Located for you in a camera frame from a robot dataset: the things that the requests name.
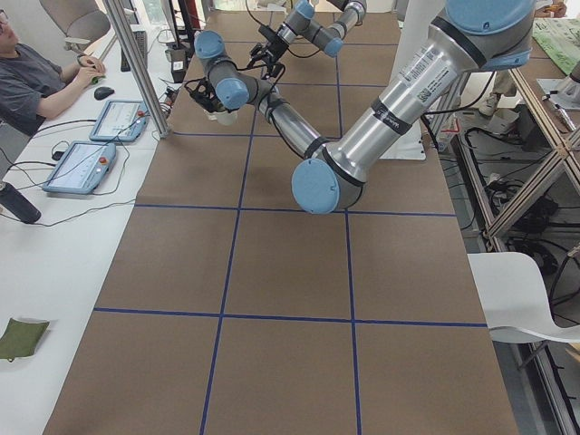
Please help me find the green cloth pouch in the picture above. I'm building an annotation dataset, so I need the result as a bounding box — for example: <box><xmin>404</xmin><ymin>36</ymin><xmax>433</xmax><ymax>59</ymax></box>
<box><xmin>1</xmin><ymin>318</ymin><xmax>50</xmax><ymax>362</ymax></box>

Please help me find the aluminium corner post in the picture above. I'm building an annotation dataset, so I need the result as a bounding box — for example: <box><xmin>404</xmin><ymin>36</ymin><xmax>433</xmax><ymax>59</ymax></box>
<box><xmin>103</xmin><ymin>0</ymin><xmax>169</xmax><ymax>139</ymax></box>

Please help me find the far teach pendant tablet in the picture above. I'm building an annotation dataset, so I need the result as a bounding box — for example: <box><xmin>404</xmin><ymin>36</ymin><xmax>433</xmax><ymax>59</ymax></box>
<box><xmin>89</xmin><ymin>100</ymin><xmax>147</xmax><ymax>142</ymax></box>

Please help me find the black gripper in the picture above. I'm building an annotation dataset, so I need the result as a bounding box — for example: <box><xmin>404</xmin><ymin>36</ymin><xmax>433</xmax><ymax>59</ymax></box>
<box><xmin>246</xmin><ymin>25</ymin><xmax>289</xmax><ymax>78</ymax></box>
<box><xmin>186</xmin><ymin>78</ymin><xmax>218</xmax><ymax>111</ymax></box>

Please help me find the teach pendant tablet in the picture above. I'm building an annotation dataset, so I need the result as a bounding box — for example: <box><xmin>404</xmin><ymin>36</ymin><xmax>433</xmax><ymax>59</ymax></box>
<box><xmin>42</xmin><ymin>141</ymin><xmax>117</xmax><ymax>195</ymax></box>
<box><xmin>89</xmin><ymin>100</ymin><xmax>147</xmax><ymax>142</ymax></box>

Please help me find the black keyboard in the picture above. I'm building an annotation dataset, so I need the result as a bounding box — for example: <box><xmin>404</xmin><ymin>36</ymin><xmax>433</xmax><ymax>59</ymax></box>
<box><xmin>120</xmin><ymin>29</ymin><xmax>149</xmax><ymax>73</ymax></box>

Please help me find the white curved chair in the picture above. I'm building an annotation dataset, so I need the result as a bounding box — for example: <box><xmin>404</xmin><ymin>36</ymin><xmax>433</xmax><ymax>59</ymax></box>
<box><xmin>468</xmin><ymin>252</ymin><xmax>579</xmax><ymax>343</ymax></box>

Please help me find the seated person grey shirt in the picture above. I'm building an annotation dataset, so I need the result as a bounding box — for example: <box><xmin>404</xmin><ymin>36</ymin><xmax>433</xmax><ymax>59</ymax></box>
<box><xmin>1</xmin><ymin>12</ymin><xmax>106</xmax><ymax>137</ymax></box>

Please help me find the black water bottle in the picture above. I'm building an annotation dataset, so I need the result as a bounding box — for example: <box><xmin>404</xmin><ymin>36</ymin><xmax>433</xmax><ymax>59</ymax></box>
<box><xmin>1</xmin><ymin>181</ymin><xmax>42</xmax><ymax>224</ymax></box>

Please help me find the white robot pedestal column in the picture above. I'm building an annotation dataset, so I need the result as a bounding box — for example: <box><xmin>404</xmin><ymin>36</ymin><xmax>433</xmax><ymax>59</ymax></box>
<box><xmin>381</xmin><ymin>1</ymin><xmax>458</xmax><ymax>160</ymax></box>

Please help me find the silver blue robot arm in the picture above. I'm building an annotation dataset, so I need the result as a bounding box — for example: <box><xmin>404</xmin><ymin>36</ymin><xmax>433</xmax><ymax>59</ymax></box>
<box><xmin>246</xmin><ymin>0</ymin><xmax>367</xmax><ymax>78</ymax></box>
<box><xmin>191</xmin><ymin>1</ymin><xmax>536</xmax><ymax>214</ymax></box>

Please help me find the white HOME mug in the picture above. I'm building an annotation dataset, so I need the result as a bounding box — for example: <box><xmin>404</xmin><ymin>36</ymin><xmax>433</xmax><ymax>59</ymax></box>
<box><xmin>206</xmin><ymin>106</ymin><xmax>237</xmax><ymax>126</ymax></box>

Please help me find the near teach pendant tablet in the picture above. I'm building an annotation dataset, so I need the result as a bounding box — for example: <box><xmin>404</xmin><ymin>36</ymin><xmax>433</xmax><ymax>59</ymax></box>
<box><xmin>42</xmin><ymin>141</ymin><xmax>117</xmax><ymax>195</ymax></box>

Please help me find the black computer mouse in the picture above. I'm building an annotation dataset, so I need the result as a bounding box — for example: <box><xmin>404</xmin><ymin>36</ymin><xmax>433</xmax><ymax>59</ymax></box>
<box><xmin>93</xmin><ymin>86</ymin><xmax>115</xmax><ymax>101</ymax></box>

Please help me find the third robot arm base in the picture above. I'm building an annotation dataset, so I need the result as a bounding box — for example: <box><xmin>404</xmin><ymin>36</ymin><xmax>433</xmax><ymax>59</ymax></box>
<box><xmin>536</xmin><ymin>63</ymin><xmax>580</xmax><ymax>111</ymax></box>

